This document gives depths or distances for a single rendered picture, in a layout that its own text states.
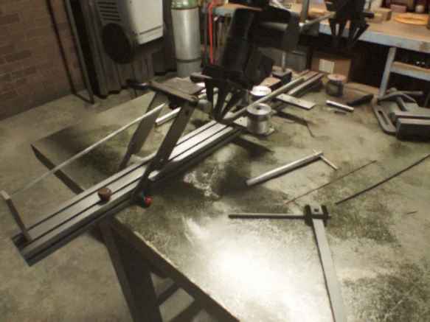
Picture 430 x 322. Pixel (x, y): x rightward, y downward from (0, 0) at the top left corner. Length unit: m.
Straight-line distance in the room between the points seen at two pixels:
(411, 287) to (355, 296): 0.08
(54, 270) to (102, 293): 0.29
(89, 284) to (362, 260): 1.32
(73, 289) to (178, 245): 1.18
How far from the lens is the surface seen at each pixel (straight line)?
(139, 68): 1.36
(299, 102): 0.85
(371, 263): 0.54
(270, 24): 0.59
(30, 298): 1.73
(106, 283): 1.64
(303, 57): 2.33
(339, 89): 1.02
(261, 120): 0.69
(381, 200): 0.65
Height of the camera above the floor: 1.28
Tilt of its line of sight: 36 degrees down
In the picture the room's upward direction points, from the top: 2 degrees counter-clockwise
